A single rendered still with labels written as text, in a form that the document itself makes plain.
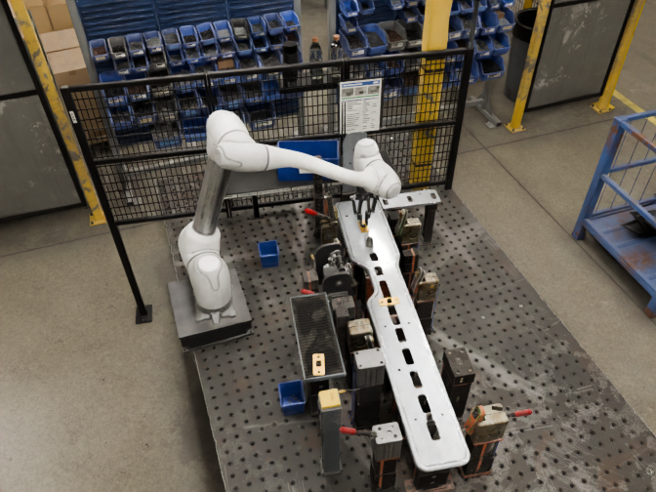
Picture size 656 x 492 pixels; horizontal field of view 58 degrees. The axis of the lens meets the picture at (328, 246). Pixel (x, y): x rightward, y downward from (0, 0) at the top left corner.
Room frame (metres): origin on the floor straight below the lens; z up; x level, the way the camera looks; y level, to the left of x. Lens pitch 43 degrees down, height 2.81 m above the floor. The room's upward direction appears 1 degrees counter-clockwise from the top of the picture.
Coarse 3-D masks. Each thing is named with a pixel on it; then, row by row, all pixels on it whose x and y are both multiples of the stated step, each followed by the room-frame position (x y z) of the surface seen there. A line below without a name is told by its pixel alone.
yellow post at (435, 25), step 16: (432, 0) 2.68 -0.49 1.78; (448, 0) 2.69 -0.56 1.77; (432, 16) 2.68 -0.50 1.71; (448, 16) 2.70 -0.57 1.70; (432, 32) 2.68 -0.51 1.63; (432, 48) 2.68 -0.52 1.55; (432, 64) 2.68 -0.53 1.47; (432, 80) 2.69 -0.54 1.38; (432, 96) 2.69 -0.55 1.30; (432, 112) 2.69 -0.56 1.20; (416, 144) 2.69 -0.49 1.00; (416, 160) 2.68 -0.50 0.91; (416, 176) 2.68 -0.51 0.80
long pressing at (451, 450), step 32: (352, 224) 2.05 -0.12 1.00; (384, 224) 2.05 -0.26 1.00; (352, 256) 1.84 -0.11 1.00; (384, 256) 1.84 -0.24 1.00; (384, 320) 1.48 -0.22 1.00; (416, 320) 1.48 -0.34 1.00; (384, 352) 1.32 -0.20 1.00; (416, 352) 1.32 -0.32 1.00; (416, 416) 1.06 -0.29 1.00; (448, 416) 1.06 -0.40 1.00; (416, 448) 0.94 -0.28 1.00; (448, 448) 0.94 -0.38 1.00
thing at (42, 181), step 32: (0, 0) 3.24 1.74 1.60; (0, 32) 3.24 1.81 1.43; (32, 32) 3.26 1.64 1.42; (0, 64) 3.22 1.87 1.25; (0, 96) 3.19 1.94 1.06; (32, 96) 3.25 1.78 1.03; (0, 128) 3.18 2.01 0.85; (32, 128) 3.23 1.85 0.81; (64, 128) 3.26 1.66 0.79; (0, 160) 3.15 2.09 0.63; (32, 160) 3.22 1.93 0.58; (64, 160) 3.26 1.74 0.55; (0, 192) 3.13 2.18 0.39; (32, 192) 3.20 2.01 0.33; (64, 192) 3.25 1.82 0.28; (96, 224) 3.23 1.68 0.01
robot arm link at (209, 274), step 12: (192, 264) 1.75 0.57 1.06; (204, 264) 1.72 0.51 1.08; (216, 264) 1.73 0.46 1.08; (192, 276) 1.70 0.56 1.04; (204, 276) 1.68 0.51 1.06; (216, 276) 1.69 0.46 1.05; (228, 276) 1.73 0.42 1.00; (204, 288) 1.66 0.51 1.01; (216, 288) 1.67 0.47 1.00; (228, 288) 1.71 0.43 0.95; (204, 300) 1.66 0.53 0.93; (216, 300) 1.66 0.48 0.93; (228, 300) 1.71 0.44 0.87
